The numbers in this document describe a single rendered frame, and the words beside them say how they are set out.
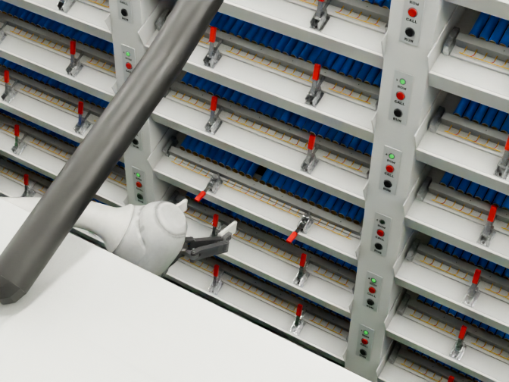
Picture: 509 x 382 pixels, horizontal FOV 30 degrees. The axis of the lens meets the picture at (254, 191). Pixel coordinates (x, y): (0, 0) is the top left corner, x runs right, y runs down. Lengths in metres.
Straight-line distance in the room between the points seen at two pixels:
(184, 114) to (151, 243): 0.65
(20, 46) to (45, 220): 2.10
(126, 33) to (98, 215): 0.63
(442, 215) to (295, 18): 0.53
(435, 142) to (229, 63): 0.51
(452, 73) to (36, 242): 1.40
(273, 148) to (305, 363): 1.73
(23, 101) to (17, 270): 2.23
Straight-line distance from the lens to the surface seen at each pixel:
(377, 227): 2.17
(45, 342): 0.54
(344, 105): 2.06
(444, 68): 1.88
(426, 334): 2.38
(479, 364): 2.35
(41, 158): 2.86
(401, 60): 1.89
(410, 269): 2.25
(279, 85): 2.12
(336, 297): 2.43
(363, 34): 1.94
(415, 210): 2.12
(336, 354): 2.56
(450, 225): 2.10
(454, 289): 2.23
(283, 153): 2.23
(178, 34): 0.60
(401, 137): 1.99
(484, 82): 1.86
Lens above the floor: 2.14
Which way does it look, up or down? 42 degrees down
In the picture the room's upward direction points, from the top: 1 degrees clockwise
